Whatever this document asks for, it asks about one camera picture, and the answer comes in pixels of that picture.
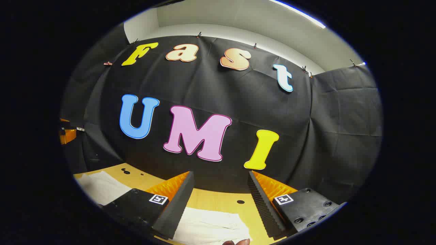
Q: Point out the white jeans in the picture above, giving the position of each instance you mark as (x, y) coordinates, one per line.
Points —
(207, 226)

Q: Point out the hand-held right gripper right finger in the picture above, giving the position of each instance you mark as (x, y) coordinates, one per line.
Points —
(261, 207)

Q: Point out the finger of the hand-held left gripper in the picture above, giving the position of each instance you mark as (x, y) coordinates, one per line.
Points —
(68, 136)

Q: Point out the black backdrop cloth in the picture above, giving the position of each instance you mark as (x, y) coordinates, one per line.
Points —
(238, 102)

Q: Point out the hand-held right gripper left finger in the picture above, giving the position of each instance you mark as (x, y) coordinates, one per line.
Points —
(178, 204)

